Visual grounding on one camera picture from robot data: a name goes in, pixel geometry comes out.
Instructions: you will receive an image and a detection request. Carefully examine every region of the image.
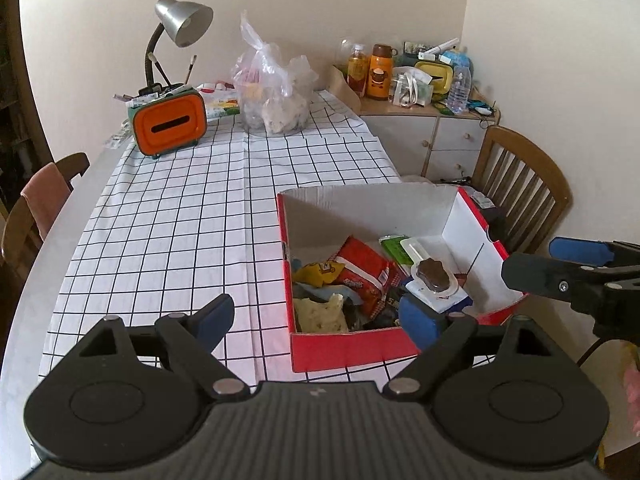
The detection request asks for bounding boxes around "clear plastic bag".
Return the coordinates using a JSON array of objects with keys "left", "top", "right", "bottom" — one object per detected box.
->
[{"left": 232, "top": 10, "right": 319, "bottom": 136}]

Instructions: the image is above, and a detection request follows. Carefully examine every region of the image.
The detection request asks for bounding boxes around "orange and teal tissue box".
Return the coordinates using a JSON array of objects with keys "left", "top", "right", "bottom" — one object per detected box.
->
[{"left": 126, "top": 86, "right": 208, "bottom": 159}]

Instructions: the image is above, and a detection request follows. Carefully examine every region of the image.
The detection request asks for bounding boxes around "white tube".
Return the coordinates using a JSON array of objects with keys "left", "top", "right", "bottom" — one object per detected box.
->
[{"left": 419, "top": 37, "right": 460, "bottom": 60}]

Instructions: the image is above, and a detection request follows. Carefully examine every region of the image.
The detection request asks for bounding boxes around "white handled bag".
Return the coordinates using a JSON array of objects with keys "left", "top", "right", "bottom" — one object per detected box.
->
[{"left": 391, "top": 67, "right": 435, "bottom": 108}]

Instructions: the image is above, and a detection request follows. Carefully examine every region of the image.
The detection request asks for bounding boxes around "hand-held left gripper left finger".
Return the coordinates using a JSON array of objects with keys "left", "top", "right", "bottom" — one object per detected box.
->
[{"left": 75, "top": 294, "right": 251, "bottom": 402}]

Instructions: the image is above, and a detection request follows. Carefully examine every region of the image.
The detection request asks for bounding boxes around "wooden slatted chair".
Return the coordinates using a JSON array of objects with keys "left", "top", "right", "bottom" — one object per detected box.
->
[{"left": 470, "top": 125, "right": 572, "bottom": 256}]

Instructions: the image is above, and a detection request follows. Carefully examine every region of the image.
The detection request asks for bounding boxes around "white and blue snack packet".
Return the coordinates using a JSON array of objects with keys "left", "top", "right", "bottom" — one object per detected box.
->
[{"left": 404, "top": 280, "right": 473, "bottom": 316}]

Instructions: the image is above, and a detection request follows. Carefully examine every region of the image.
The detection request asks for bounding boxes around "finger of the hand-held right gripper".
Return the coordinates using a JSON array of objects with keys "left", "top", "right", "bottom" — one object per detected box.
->
[
  {"left": 548, "top": 236, "right": 640, "bottom": 272},
  {"left": 501, "top": 252, "right": 608, "bottom": 311}
]

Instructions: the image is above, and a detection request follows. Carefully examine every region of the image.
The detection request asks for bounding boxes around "orange thermos bottle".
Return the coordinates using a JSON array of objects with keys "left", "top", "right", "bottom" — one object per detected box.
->
[{"left": 366, "top": 44, "right": 399, "bottom": 102}]

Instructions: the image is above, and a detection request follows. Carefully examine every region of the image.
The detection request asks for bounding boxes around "brown cardboard piece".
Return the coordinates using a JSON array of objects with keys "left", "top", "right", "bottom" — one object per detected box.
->
[{"left": 332, "top": 64, "right": 363, "bottom": 112}]

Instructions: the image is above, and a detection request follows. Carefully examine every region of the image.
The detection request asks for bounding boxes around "silver desk lamp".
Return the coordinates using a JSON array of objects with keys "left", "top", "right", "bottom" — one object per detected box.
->
[{"left": 144, "top": 0, "right": 214, "bottom": 96}]

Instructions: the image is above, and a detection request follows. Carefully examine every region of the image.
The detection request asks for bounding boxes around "green snack packet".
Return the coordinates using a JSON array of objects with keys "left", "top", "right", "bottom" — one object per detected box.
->
[{"left": 378, "top": 234, "right": 418, "bottom": 267}]

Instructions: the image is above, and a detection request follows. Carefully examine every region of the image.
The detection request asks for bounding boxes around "black bag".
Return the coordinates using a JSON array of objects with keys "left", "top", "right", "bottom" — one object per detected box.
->
[{"left": 467, "top": 187, "right": 508, "bottom": 241}]

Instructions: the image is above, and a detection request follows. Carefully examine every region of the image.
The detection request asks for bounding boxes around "wooden chair with towel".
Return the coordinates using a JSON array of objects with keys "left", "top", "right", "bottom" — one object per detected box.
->
[{"left": 0, "top": 152, "right": 91, "bottom": 281}]

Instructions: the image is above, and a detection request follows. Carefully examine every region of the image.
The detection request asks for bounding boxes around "brown cake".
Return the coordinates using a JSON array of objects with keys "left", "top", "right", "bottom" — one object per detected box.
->
[{"left": 400, "top": 237, "right": 468, "bottom": 306}]

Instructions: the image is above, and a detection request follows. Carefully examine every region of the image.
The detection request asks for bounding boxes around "colourful flat packet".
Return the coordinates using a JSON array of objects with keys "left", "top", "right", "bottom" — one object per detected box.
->
[{"left": 197, "top": 82, "right": 241, "bottom": 121}]

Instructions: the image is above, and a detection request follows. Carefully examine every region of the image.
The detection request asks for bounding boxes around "red cardboard shoe box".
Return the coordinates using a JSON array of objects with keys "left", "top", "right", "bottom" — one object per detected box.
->
[{"left": 276, "top": 183, "right": 528, "bottom": 373}]

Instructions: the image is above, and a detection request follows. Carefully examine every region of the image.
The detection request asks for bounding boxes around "pale yellow snack packet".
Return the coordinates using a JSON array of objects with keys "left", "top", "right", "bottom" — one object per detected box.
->
[{"left": 292, "top": 294, "right": 348, "bottom": 333}]

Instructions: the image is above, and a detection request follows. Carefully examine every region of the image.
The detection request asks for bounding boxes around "light blue snack packet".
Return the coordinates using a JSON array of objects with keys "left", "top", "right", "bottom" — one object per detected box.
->
[{"left": 295, "top": 282, "right": 366, "bottom": 306}]

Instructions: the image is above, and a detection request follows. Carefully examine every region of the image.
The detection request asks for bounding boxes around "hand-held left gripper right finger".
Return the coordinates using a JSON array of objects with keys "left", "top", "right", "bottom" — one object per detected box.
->
[{"left": 382, "top": 294, "right": 571, "bottom": 402}]

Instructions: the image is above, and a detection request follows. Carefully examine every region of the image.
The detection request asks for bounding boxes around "white and wood cabinet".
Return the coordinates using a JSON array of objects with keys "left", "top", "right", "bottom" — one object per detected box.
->
[{"left": 332, "top": 87, "right": 501, "bottom": 183}]

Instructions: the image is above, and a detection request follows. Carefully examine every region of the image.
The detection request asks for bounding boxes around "pink towel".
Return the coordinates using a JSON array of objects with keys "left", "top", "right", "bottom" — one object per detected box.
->
[{"left": 21, "top": 162, "right": 71, "bottom": 228}]

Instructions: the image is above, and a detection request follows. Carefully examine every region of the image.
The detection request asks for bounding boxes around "yellow tissue box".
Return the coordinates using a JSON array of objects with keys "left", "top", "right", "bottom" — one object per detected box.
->
[{"left": 415, "top": 60, "right": 455, "bottom": 96}]

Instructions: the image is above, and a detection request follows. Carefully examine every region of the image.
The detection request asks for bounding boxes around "clear water bottle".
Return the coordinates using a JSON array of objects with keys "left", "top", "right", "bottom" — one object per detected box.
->
[{"left": 446, "top": 62, "right": 473, "bottom": 115}]

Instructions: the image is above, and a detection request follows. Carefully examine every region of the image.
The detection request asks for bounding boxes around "yellow patterned cloth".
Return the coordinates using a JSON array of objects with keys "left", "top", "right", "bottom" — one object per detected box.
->
[{"left": 597, "top": 340, "right": 640, "bottom": 466}]

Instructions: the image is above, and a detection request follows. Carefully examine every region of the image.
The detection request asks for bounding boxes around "red checkered snack packet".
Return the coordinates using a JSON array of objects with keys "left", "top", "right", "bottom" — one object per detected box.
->
[{"left": 330, "top": 235, "right": 401, "bottom": 318}]

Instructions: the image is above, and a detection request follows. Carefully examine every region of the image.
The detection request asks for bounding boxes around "black and white checkered tablecloth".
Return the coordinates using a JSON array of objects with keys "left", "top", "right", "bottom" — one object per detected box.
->
[{"left": 31, "top": 89, "right": 501, "bottom": 463}]

